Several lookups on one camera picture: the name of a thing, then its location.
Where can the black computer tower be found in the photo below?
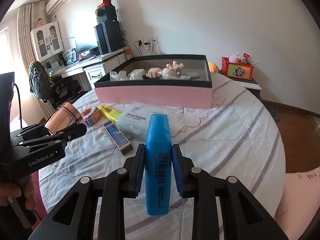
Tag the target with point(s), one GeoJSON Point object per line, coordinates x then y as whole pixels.
{"type": "Point", "coordinates": [109, 38]}

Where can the black computer monitor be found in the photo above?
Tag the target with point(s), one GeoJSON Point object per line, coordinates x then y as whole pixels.
{"type": "Point", "coordinates": [84, 45]}

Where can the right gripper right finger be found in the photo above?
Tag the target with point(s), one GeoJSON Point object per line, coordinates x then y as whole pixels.
{"type": "Point", "coordinates": [193, 182]}

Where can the rose gold bottle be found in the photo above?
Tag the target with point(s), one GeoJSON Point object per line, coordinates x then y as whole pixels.
{"type": "Point", "coordinates": [65, 116]}

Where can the doll on cabinet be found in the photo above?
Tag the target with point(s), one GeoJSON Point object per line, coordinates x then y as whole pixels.
{"type": "Point", "coordinates": [39, 22]}

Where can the low black white cabinet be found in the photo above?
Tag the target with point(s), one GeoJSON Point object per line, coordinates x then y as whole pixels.
{"type": "Point", "coordinates": [250, 85]}

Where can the pink block figure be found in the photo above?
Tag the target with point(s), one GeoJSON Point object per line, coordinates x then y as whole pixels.
{"type": "Point", "coordinates": [154, 72]}

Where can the blue gold slim box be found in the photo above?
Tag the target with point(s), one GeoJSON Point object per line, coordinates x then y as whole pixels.
{"type": "Point", "coordinates": [119, 139]}

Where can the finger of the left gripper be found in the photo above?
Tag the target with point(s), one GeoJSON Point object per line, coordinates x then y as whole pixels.
{"type": "Point", "coordinates": [32, 131]}
{"type": "Point", "coordinates": [68, 134]}

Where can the small colourful box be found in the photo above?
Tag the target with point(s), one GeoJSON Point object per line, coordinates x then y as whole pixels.
{"type": "Point", "coordinates": [91, 116]}

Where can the orange cap bottle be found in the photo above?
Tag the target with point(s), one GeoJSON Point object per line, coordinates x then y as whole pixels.
{"type": "Point", "coordinates": [128, 52]}

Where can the white glass door cabinet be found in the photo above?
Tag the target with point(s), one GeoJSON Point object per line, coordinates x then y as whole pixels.
{"type": "Point", "coordinates": [46, 41]}

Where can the white computer desk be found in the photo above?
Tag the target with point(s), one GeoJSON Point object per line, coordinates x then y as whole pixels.
{"type": "Point", "coordinates": [89, 71]}

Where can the yellow highlighter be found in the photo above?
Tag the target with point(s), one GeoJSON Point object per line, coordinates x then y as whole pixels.
{"type": "Point", "coordinates": [109, 112]}

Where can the black office chair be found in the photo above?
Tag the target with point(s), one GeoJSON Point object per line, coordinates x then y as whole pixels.
{"type": "Point", "coordinates": [65, 90]}

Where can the red cartoon storage box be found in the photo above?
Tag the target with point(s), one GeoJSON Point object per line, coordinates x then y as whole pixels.
{"type": "Point", "coordinates": [237, 70]}

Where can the pink pig doll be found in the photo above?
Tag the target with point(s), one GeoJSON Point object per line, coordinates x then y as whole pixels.
{"type": "Point", "coordinates": [173, 69]}

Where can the pink bedding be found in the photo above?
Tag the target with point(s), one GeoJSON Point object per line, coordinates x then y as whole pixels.
{"type": "Point", "coordinates": [299, 203]}

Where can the pink plush in box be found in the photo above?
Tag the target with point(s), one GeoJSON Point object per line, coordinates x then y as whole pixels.
{"type": "Point", "coordinates": [234, 58]}

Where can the striped white tablecloth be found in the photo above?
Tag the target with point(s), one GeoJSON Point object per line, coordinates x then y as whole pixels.
{"type": "Point", "coordinates": [236, 137]}

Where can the black box on tower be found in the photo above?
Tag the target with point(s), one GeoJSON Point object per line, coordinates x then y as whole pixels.
{"type": "Point", "coordinates": [106, 13]}

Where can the yellow octopus plush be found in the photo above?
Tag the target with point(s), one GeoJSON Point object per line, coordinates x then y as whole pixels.
{"type": "Point", "coordinates": [213, 67]}

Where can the dark jacket on chair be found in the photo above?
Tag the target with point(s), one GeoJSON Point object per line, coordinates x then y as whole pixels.
{"type": "Point", "coordinates": [40, 82]}

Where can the clear wipes pack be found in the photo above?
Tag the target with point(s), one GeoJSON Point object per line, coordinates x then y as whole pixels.
{"type": "Point", "coordinates": [135, 123]}

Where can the blue highlighter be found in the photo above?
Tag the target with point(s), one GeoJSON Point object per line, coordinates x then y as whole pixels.
{"type": "Point", "coordinates": [158, 153]}

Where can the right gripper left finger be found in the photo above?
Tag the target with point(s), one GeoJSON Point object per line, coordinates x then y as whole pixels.
{"type": "Point", "coordinates": [122, 183]}

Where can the wall power outlets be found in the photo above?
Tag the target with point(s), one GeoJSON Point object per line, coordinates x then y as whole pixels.
{"type": "Point", "coordinates": [150, 41]}

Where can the beige curtain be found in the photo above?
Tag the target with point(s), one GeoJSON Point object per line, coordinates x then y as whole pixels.
{"type": "Point", "coordinates": [25, 20]}

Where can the red paper bag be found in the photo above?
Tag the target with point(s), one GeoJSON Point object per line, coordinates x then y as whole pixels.
{"type": "Point", "coordinates": [101, 3]}

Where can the pink and black storage box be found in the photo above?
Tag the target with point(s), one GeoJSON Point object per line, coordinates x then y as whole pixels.
{"type": "Point", "coordinates": [193, 90]}

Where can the person's left hand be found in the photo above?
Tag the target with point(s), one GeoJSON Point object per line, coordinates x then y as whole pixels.
{"type": "Point", "coordinates": [9, 190]}

